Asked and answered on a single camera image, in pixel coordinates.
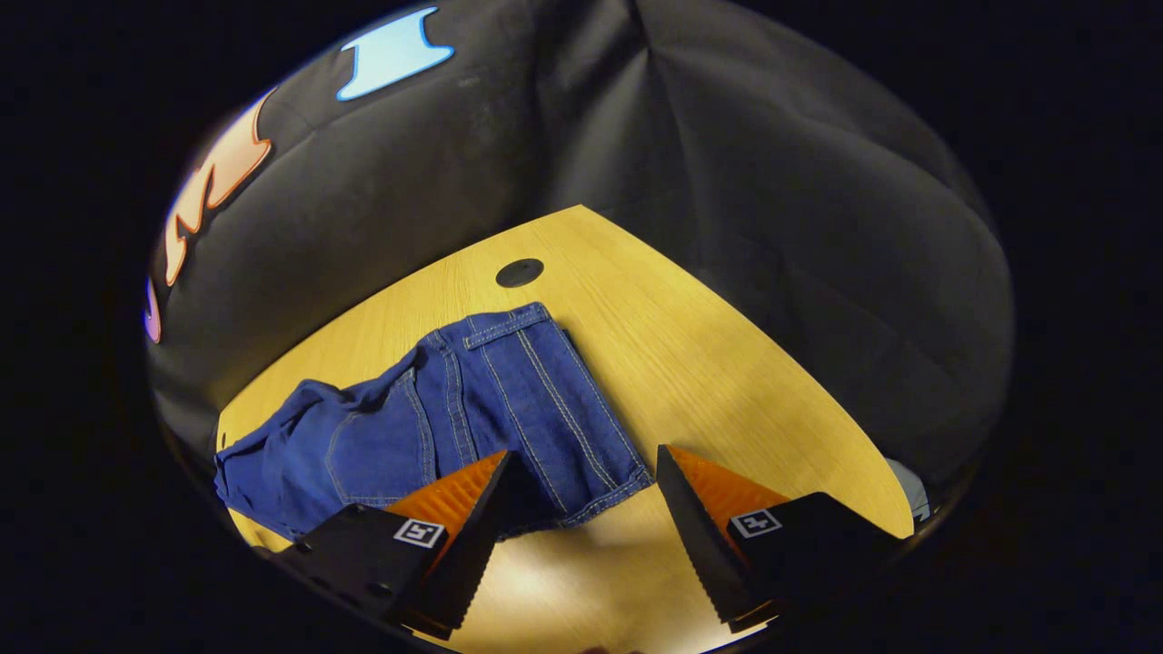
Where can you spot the black backdrop cloth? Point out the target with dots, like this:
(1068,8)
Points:
(727,182)

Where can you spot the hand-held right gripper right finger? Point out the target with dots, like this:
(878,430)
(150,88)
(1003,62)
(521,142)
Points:
(695,545)

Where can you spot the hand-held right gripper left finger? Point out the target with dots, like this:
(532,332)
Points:
(477,545)

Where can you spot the blue denim jeans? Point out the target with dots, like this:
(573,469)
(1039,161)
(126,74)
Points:
(509,400)

